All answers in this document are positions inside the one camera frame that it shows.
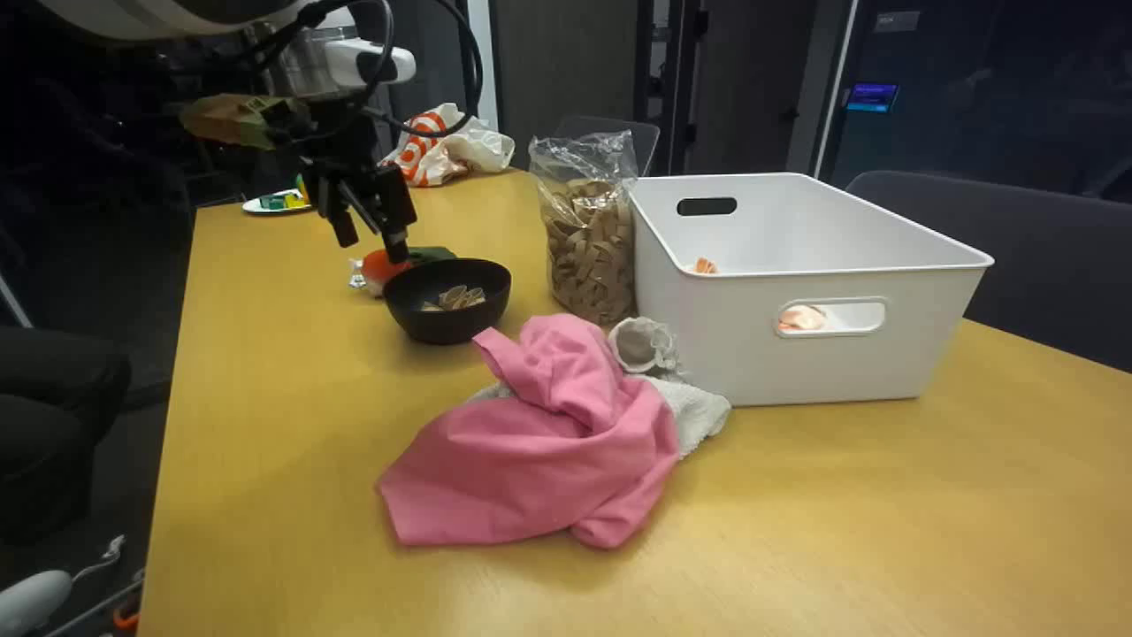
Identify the pink shirt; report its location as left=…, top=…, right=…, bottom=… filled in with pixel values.
left=376, top=313, right=688, bottom=554

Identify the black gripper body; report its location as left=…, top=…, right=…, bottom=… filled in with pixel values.
left=289, top=137, right=417, bottom=242

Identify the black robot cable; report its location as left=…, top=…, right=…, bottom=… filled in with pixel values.
left=252, top=0, right=488, bottom=143

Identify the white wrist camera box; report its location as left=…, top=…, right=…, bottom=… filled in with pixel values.
left=280, top=32, right=423, bottom=100

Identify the tan wrist mount bracket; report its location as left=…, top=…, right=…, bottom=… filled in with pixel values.
left=173, top=87, right=282, bottom=155

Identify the grey rounded object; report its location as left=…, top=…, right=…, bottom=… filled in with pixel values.
left=0, top=565, right=78, bottom=637

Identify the black bowl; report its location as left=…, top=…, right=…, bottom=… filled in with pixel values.
left=384, top=254, right=517, bottom=349

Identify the blue lit screen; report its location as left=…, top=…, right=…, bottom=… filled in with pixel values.
left=843, top=81, right=906, bottom=116

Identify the clear bag of snacks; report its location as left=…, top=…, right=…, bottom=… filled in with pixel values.
left=528, top=127, right=644, bottom=333

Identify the black office chair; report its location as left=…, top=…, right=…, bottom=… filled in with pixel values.
left=0, top=327, right=136, bottom=549

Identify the orange and white shopping bag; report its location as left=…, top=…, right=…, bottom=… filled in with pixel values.
left=380, top=100, right=522, bottom=190

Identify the white towel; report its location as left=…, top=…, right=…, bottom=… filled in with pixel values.
left=607, top=316, right=735, bottom=461

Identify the white plastic basket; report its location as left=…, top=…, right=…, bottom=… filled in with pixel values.
left=626, top=171, right=998, bottom=412

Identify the white plate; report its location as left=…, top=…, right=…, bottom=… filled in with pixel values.
left=241, top=185, right=315, bottom=218

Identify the pile of brown snack pieces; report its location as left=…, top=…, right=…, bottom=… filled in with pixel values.
left=417, top=280, right=493, bottom=320

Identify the red and white toy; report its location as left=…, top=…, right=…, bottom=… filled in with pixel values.
left=346, top=245, right=417, bottom=296

